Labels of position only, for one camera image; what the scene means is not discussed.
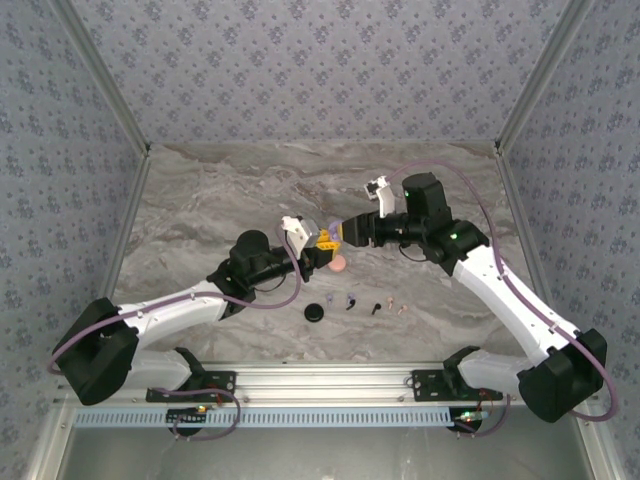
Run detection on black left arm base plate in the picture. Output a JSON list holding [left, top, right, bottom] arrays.
[[145, 370, 237, 403]]

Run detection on aluminium frame post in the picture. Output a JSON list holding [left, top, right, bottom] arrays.
[[493, 0, 597, 157], [49, 0, 153, 157]]

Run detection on grey metal sheet panel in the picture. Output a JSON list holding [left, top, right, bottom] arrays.
[[59, 424, 596, 480]]

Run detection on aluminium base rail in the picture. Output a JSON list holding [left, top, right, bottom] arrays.
[[54, 363, 599, 407]]

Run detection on aluminium table side rail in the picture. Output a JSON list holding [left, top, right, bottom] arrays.
[[74, 149, 153, 366], [494, 144, 571, 364]]

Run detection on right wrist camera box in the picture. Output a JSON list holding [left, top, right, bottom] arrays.
[[364, 174, 402, 219]]

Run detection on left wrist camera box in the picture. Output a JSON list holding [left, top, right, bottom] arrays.
[[279, 214, 319, 262]]

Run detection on slotted pale blue cable duct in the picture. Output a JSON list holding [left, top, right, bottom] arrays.
[[74, 408, 464, 429]]

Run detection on aluminium lower frame leg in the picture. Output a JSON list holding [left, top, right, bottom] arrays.
[[573, 414, 626, 480], [24, 404, 76, 480]]

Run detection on small circuit board with LED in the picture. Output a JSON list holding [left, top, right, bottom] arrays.
[[167, 405, 209, 425], [452, 408, 489, 432]]

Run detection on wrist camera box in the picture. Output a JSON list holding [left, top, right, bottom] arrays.
[[279, 214, 319, 262], [364, 174, 402, 219]]

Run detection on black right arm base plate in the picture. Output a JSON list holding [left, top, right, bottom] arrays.
[[411, 369, 504, 403]]

